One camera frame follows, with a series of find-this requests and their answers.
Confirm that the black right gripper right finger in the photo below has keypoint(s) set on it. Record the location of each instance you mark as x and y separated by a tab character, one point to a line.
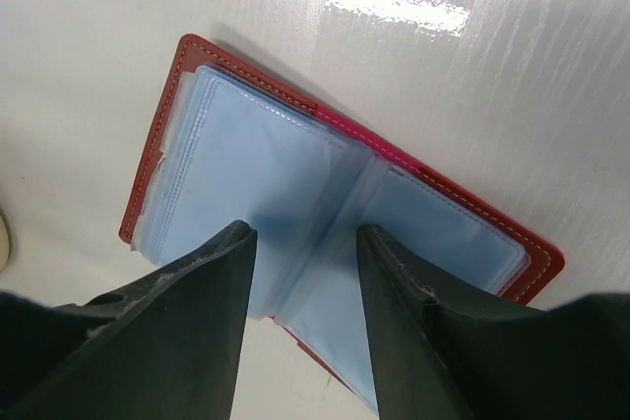
441	348

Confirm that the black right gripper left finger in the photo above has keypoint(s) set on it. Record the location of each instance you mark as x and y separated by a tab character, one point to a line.
166	346

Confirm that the red leather card holder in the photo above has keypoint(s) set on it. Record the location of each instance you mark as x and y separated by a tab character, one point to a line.
229	141

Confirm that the beige oval tray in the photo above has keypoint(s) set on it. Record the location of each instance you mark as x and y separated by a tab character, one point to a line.
6	240

